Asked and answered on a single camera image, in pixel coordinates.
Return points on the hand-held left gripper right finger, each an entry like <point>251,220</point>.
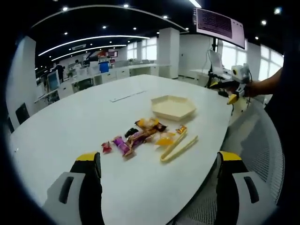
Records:
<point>236,194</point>

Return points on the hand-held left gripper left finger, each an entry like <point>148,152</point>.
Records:
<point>70,194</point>

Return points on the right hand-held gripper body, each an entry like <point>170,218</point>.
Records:
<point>240,72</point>

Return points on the beige hexagonal container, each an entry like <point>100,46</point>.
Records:
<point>173,106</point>

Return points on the small red food packet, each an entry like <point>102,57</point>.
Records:
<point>107,147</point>

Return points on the small orange food packet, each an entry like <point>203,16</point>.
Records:
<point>181,129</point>

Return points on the purple food packet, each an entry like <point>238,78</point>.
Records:
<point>123,146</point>

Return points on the beige plastic food tongs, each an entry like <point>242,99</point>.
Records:
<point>178,147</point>

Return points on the clear yellow food packet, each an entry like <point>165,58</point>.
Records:
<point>164,139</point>

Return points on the orange and brown food packet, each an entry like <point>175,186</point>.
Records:
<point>151,125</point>

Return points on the black food packet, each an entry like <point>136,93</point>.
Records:
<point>131,132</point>

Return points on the brown striped food packet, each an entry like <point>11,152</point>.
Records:
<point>139,138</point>

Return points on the large computer monitor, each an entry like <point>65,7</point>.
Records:
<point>218,25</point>

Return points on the white mesh office chair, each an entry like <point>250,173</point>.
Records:
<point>255,145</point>

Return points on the black office chair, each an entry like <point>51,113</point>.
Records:
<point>22,113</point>

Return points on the small desk monitor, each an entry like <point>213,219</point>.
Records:
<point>53,80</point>

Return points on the blue plastic bin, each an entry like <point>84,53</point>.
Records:
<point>104,68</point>

